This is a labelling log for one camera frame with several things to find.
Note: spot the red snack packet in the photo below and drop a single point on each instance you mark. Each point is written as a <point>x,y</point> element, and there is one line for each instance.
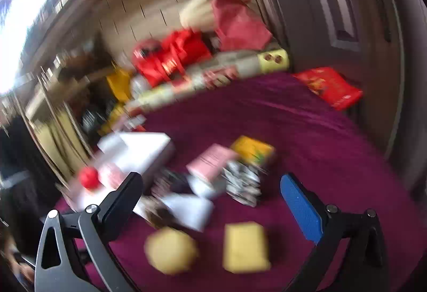
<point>328,86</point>

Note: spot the white storage box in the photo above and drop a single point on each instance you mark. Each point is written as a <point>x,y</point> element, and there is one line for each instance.
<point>143,148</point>

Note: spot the yellow and green pack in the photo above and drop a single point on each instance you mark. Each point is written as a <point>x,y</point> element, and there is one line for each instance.
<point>253,149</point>

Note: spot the red tote bag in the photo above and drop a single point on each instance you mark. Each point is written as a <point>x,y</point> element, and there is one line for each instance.
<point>176,56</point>

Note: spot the black garment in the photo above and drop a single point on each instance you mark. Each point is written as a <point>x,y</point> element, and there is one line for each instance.
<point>20,178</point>

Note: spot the brown door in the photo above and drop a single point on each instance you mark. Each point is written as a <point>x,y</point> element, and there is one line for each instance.
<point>333,4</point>

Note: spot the yellow bag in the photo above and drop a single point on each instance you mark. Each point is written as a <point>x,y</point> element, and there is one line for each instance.
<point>118,84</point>

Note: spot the round yellow sponge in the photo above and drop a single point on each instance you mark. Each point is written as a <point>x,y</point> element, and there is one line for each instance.
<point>171,252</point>

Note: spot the square yellow sponge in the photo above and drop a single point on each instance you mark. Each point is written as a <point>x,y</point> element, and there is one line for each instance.
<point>246,251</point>

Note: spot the red ball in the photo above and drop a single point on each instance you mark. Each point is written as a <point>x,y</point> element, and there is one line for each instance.
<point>88,178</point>

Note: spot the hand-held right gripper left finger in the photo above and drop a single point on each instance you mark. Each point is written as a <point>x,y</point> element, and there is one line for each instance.
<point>125,191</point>

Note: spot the maroon blanket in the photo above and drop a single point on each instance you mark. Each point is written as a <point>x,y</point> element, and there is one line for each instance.
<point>267,111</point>

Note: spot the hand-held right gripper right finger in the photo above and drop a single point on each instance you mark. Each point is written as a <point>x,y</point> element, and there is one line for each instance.
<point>300,205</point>

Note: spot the rolled printed mat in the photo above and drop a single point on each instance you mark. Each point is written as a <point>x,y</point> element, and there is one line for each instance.
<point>213,76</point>

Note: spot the red plastic bag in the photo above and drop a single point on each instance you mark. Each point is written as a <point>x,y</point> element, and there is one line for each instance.
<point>240,25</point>

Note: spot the pink packet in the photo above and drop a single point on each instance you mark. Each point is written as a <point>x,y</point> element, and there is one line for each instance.
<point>210,162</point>

